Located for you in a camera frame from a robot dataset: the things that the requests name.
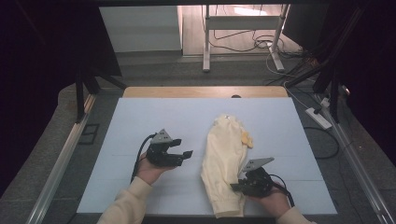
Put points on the black table grommet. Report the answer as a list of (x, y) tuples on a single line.
[(236, 96)]

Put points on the person's right hand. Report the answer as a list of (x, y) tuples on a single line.
[(274, 203)]

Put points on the aluminium rail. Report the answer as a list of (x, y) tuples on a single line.
[(59, 169), (358, 165)]

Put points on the black metal stand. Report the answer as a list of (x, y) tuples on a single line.
[(80, 93), (334, 93)]

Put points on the white desk frame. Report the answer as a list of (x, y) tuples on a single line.
[(243, 22)]

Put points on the light blue table mat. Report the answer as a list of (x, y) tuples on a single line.
[(146, 124)]

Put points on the dark curtain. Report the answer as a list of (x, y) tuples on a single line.
[(31, 77), (376, 77)]

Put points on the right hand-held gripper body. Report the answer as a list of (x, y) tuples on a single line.
[(257, 183)]

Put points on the white cabinet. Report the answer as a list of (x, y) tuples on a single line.
[(140, 28)]

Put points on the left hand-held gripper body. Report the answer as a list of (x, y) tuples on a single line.
[(160, 157)]

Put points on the white power strip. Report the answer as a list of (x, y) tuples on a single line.
[(319, 119)]

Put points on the person's left hand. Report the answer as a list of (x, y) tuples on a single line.
[(151, 174)]

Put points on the wooden table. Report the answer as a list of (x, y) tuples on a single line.
[(186, 91)]

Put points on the black floor frame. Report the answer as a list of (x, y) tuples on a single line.
[(89, 133)]

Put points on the cream baby pants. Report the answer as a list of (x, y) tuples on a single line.
[(222, 155)]

